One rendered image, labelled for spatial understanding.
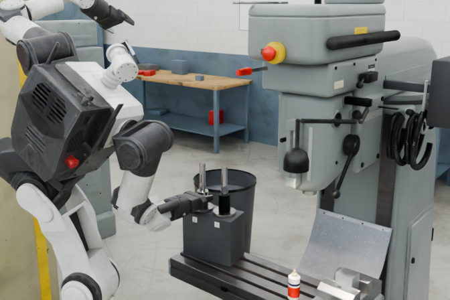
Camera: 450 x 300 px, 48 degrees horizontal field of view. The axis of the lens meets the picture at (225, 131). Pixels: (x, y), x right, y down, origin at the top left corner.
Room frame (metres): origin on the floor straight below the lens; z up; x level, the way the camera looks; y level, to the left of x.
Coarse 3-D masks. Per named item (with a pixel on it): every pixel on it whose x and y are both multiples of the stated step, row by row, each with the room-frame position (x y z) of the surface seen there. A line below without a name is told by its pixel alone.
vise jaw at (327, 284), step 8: (328, 280) 1.48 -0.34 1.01; (320, 288) 1.46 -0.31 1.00; (328, 288) 1.44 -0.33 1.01; (336, 288) 1.43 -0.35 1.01; (344, 288) 1.43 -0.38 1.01; (352, 288) 1.44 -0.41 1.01; (320, 296) 1.45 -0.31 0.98; (328, 296) 1.43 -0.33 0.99; (336, 296) 1.41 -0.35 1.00; (344, 296) 1.40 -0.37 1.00; (352, 296) 1.39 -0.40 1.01
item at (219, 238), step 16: (208, 208) 1.86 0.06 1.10; (192, 224) 1.84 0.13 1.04; (208, 224) 1.81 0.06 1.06; (224, 224) 1.77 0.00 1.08; (240, 224) 1.83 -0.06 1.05; (192, 240) 1.84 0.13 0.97; (208, 240) 1.81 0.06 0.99; (224, 240) 1.77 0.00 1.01; (240, 240) 1.83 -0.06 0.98; (208, 256) 1.81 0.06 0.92; (224, 256) 1.77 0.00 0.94; (240, 256) 1.83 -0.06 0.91
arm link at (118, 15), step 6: (102, 0) 2.00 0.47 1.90; (102, 6) 1.98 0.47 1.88; (108, 6) 2.01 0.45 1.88; (102, 12) 1.98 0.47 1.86; (108, 12) 2.02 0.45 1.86; (114, 12) 2.03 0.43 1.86; (120, 12) 2.05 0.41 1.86; (96, 18) 1.99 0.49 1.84; (102, 18) 2.00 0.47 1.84; (108, 18) 2.03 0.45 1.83; (114, 18) 2.03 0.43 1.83; (120, 18) 2.04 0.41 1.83; (102, 24) 2.06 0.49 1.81; (108, 24) 2.06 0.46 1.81; (114, 24) 2.06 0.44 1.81
